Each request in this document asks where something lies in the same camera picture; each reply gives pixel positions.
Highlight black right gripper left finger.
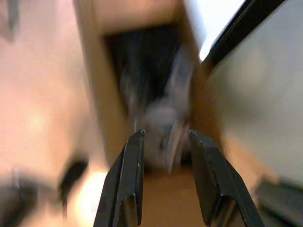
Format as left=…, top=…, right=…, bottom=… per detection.
left=93, top=129, right=145, bottom=227

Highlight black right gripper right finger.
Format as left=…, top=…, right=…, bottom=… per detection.
left=189, top=129, right=266, bottom=227

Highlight white squeeze tube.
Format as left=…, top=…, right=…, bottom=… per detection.
left=142, top=44, right=195, bottom=175

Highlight brown cardboard box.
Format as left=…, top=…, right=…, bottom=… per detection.
left=73, top=0, right=263, bottom=227

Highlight black door frame post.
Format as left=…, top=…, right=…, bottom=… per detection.
left=200, top=0, right=287, bottom=68

